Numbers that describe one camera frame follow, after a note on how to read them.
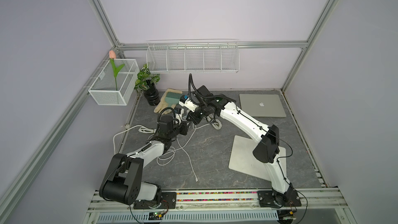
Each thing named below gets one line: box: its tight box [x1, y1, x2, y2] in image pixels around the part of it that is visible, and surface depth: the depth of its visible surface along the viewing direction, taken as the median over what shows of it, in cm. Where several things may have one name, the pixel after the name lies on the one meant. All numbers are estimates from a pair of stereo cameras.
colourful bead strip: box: [176, 191, 258, 202], surface depth 77 cm
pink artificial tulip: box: [108, 49, 125, 91], surface depth 85 cm
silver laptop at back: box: [238, 93, 287, 118], surface depth 114 cm
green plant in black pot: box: [134, 63, 161, 106], surface depth 95 cm
